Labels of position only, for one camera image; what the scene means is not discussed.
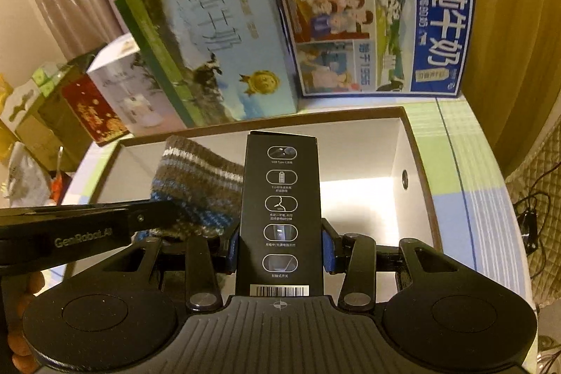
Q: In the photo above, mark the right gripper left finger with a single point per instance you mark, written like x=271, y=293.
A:
x=205, y=258

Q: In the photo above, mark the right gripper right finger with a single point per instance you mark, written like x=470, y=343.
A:
x=355, y=256

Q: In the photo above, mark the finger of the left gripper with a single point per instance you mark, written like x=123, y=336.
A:
x=146, y=215

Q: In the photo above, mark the striped knitted sock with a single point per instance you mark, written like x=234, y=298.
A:
x=205, y=187

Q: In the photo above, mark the black product box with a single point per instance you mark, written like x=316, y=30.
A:
x=280, y=235

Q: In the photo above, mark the person left hand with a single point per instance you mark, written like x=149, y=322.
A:
x=22, y=358

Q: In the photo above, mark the brown cardboard storage box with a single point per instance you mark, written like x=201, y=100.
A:
x=118, y=279

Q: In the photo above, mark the red gift box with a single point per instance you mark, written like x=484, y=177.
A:
x=93, y=111

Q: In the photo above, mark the brown cardboard boxes stack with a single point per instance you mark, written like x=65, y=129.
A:
x=40, y=117

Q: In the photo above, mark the checkered tablecloth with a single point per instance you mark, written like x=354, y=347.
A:
x=395, y=168

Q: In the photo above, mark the white humidifier box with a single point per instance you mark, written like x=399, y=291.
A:
x=126, y=83

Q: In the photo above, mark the quilted brown chair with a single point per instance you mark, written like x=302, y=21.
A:
x=534, y=188

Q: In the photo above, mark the green milk carton box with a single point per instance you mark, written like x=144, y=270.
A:
x=217, y=61

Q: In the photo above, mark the blue milk carton box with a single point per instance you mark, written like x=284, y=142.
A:
x=379, y=47

